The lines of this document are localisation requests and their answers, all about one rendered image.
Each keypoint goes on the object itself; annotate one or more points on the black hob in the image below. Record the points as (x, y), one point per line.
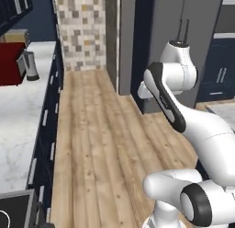
(15, 208)

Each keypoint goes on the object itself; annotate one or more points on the dark blue wall cupboards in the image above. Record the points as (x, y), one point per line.
(12, 5)

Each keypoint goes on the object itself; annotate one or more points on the silver metal jug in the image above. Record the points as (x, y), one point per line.
(31, 67)

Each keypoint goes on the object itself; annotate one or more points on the red coffee machine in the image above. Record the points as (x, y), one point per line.
(9, 64)

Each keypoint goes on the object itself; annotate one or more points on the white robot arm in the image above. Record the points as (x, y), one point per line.
(211, 136)

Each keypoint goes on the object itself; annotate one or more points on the tan wooden box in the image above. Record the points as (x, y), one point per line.
(16, 36)

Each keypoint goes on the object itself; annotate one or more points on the grey fridge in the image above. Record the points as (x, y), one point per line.
(171, 20)

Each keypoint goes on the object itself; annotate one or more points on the dark blue tall cupboard unit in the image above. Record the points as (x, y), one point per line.
(218, 60)

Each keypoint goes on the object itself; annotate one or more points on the dark blue base cupboards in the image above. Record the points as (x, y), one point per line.
(49, 133)

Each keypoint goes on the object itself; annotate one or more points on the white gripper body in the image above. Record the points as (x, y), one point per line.
(143, 92)

